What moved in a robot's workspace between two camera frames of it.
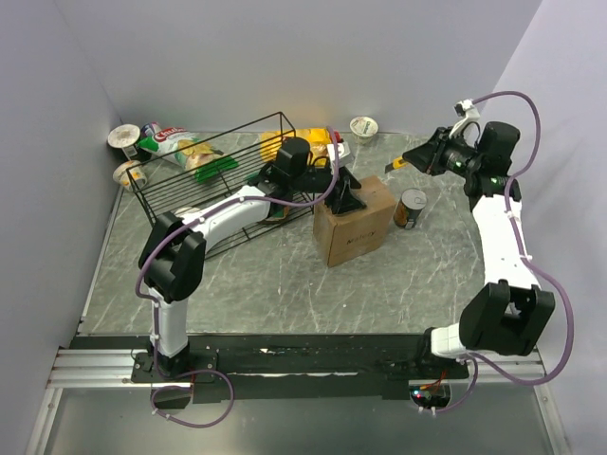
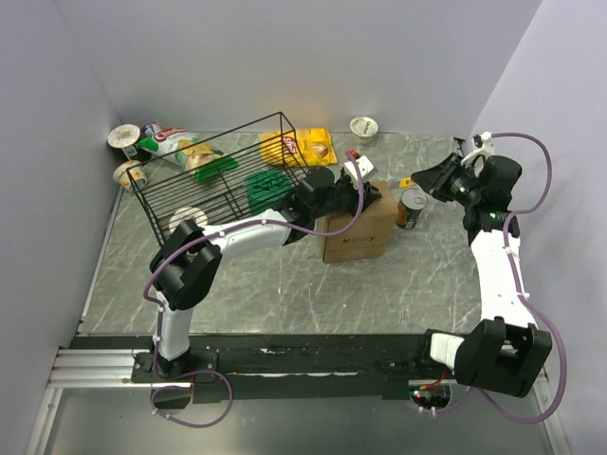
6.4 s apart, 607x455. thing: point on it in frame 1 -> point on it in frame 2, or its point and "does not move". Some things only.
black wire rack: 209,170 does not move
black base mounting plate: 224,368 does not move
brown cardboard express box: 343,238 does not move
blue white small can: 150,129 does not move
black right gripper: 425,156 -> 436,178
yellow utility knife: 396,163 -> 406,182
